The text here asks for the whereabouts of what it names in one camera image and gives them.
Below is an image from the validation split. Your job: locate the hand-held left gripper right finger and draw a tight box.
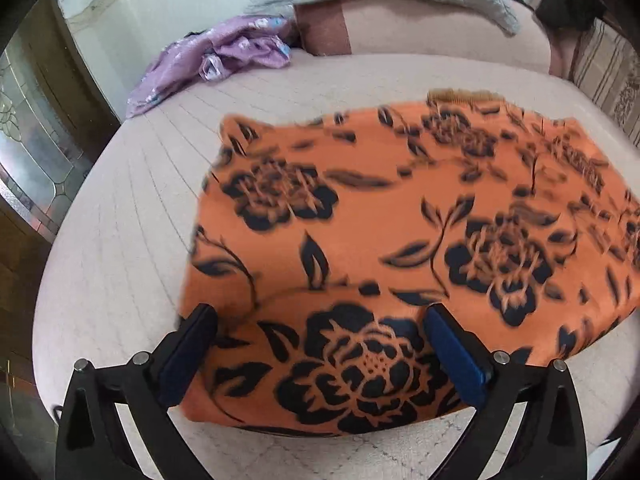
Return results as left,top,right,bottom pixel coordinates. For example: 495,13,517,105
424,303,587,480

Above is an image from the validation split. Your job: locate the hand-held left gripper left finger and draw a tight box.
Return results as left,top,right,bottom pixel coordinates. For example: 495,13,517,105
55,303,219,480

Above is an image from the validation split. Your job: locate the orange black floral shirt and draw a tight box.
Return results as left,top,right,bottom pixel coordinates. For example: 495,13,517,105
177,89,640,436

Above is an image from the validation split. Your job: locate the wooden stained glass door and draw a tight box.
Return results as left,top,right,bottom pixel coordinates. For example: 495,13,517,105
0,0,122,461

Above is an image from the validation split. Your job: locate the purple floral garment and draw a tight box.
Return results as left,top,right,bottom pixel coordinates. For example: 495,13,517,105
125,16,297,120

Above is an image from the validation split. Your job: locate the striped floral backrest cushion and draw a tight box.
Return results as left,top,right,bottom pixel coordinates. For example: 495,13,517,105
570,17,640,142

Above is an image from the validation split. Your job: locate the pink bolster cushion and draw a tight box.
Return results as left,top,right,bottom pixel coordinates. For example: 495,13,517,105
294,0,553,76

